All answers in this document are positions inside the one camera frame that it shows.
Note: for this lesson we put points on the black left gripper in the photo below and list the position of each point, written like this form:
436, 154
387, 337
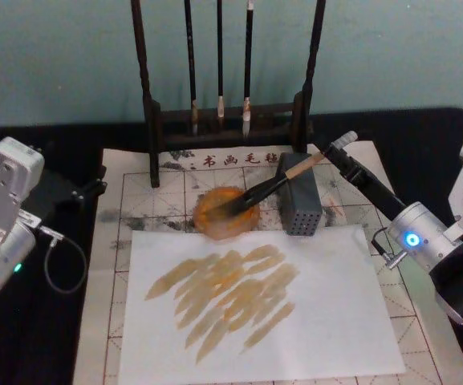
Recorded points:
50, 196

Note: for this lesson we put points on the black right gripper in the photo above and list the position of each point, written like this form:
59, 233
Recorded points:
377, 192

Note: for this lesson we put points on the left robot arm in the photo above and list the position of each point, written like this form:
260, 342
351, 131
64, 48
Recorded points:
6, 192

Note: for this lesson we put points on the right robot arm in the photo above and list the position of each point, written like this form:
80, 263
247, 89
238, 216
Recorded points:
423, 236

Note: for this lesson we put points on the grey perforated block holder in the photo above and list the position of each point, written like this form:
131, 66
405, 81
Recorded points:
301, 200

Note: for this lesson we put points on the white gridded calligraphy felt mat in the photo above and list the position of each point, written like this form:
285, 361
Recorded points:
106, 248

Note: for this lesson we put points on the dark wooden brush rack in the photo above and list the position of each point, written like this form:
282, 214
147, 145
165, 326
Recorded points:
155, 132

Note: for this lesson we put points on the clear dish of orange paint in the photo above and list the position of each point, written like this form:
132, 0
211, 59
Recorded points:
215, 224

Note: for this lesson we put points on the hanging black brush, white tip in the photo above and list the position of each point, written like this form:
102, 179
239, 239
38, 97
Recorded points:
248, 60

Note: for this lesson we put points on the thin hanging black brush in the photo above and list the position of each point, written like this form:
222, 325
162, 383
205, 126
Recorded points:
219, 60

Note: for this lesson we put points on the hanging black brush, brown-stained tip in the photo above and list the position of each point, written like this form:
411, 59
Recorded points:
191, 60

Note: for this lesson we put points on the white paper with orange strokes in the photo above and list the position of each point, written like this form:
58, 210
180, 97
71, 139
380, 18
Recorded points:
335, 321

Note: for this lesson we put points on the black table cloth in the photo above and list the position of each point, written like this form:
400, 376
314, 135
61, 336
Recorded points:
34, 341

